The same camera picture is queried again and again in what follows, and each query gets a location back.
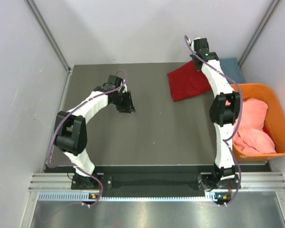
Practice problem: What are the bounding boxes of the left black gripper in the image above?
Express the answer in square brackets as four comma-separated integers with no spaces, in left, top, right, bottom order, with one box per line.
[112,90,135,114]

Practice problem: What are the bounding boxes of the red t shirt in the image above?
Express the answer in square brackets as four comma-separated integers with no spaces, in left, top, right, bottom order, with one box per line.
[167,60,211,102]

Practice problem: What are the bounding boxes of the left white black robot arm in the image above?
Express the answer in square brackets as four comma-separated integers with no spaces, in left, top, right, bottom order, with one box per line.
[53,75,135,189]

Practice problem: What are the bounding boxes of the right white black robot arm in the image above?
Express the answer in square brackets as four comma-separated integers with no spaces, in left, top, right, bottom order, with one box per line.
[185,37,241,188]

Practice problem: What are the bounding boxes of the folded blue t shirt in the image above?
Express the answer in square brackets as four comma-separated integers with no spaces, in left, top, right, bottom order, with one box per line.
[220,57,246,84]

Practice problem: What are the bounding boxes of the crumpled pink t shirt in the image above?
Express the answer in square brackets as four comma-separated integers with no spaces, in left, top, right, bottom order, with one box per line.
[233,98,276,155]

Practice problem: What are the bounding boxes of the orange plastic bin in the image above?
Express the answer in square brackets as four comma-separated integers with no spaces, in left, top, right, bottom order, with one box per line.
[233,84,285,162]

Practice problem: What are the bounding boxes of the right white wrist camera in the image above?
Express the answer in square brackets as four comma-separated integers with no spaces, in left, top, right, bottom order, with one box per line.
[187,39,194,48]

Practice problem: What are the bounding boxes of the right aluminium frame post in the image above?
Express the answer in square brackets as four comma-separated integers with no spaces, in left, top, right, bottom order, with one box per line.
[238,0,282,67]

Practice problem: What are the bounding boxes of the aluminium frame post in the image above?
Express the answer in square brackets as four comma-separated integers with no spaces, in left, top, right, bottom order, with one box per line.
[238,0,282,67]
[24,0,71,72]

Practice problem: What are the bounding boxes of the grey slotted cable duct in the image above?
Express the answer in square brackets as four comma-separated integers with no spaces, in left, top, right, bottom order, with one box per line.
[38,191,228,202]

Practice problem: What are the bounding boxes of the left aluminium frame post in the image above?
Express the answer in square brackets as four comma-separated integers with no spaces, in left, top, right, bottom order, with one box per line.
[24,0,71,72]

